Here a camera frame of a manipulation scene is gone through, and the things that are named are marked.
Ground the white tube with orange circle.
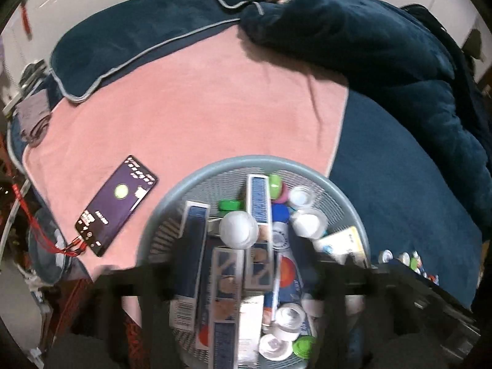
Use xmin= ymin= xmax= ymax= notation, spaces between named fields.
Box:
xmin=271 ymin=221 xmax=308 ymax=323

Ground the black smartphone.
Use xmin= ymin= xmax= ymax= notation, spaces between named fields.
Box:
xmin=74 ymin=155 xmax=159 ymax=257

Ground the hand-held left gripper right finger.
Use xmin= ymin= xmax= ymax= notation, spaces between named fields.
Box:
xmin=319 ymin=256 xmax=376 ymax=369

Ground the white flat bottle cap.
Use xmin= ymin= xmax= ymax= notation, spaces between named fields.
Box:
xmin=258 ymin=334 xmax=293 ymax=361

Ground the pink towel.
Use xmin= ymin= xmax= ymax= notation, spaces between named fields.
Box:
xmin=21 ymin=19 xmax=350 ymax=327

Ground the red cable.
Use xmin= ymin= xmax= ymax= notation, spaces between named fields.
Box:
xmin=10 ymin=184 xmax=87 ymax=256

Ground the yellow white medicine box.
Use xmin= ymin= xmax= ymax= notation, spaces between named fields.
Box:
xmin=313 ymin=226 xmax=367 ymax=266

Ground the large dark blue piped pillow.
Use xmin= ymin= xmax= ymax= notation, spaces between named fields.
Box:
xmin=49 ymin=0 xmax=247 ymax=104

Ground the red hanging knot ornament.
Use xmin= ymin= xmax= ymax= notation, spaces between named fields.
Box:
xmin=19 ymin=0 xmax=33 ymax=41

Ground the grey-blue plastic basket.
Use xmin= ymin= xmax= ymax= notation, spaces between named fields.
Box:
xmin=137 ymin=155 xmax=373 ymax=369

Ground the light green bottle cap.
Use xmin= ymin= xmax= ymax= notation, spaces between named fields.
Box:
xmin=292 ymin=335 xmax=316 ymax=357

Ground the green and pink cap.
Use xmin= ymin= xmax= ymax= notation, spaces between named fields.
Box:
xmin=268 ymin=174 xmax=291 ymax=204

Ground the dark blue duvet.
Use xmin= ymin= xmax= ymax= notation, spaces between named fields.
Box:
xmin=240 ymin=0 xmax=492 ymax=235

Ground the long blue white medicine box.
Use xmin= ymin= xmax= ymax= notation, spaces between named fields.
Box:
xmin=245 ymin=174 xmax=276 ymax=291

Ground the white ribbed bottle cap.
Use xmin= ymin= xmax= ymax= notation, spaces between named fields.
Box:
xmin=275 ymin=303 xmax=307 ymax=341

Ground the plain white bottle cap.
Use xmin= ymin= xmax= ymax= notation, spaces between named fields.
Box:
xmin=290 ymin=208 xmax=328 ymax=239

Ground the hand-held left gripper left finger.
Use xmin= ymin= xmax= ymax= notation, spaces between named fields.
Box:
xmin=94 ymin=263 xmax=173 ymax=369

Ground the white cap with blue print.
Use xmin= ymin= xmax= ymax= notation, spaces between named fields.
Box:
xmin=288 ymin=185 xmax=316 ymax=208

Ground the blue photo print medicine box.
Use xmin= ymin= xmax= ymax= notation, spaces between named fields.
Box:
xmin=209 ymin=247 xmax=245 ymax=369

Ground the large white round cap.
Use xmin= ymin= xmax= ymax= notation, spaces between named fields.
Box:
xmin=218 ymin=211 xmax=259 ymax=250

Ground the mauve cloth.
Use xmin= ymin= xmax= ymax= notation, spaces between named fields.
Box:
xmin=17 ymin=92 xmax=52 ymax=143

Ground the dark blue medicine box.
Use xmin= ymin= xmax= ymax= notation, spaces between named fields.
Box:
xmin=169 ymin=200 xmax=211 ymax=331

